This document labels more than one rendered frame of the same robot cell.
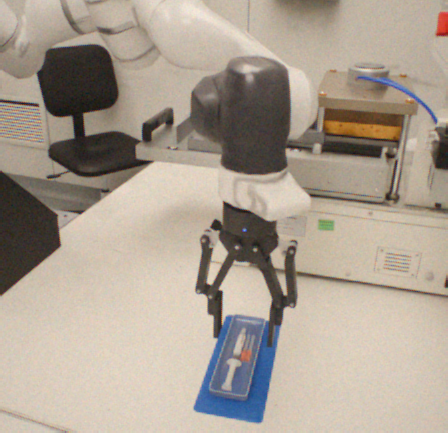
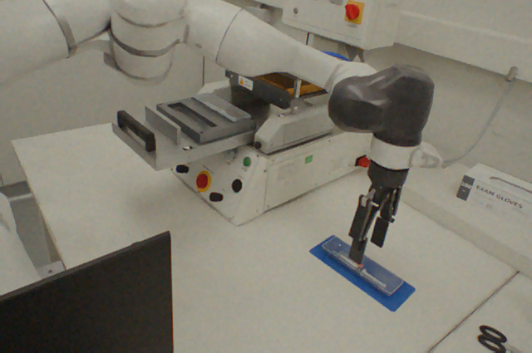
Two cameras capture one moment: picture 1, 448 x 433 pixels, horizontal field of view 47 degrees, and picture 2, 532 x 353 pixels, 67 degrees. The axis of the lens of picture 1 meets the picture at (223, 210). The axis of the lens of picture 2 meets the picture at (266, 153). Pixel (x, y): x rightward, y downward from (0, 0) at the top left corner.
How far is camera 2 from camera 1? 0.84 m
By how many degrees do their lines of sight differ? 52
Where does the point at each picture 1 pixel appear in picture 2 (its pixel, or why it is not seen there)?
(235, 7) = not seen: outside the picture
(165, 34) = (255, 51)
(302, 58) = not seen: hidden behind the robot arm
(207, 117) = (385, 115)
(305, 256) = (296, 186)
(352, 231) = (320, 156)
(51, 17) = (46, 45)
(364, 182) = (326, 122)
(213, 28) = (283, 39)
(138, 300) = (254, 285)
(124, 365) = (329, 326)
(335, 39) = not seen: outside the picture
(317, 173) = (304, 127)
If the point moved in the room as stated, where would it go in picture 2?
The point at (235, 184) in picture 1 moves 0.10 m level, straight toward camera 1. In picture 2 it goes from (412, 154) to (470, 174)
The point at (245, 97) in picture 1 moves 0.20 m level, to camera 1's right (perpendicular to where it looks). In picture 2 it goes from (429, 96) to (454, 73)
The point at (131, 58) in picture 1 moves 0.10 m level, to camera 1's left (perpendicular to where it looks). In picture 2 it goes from (160, 75) to (114, 87)
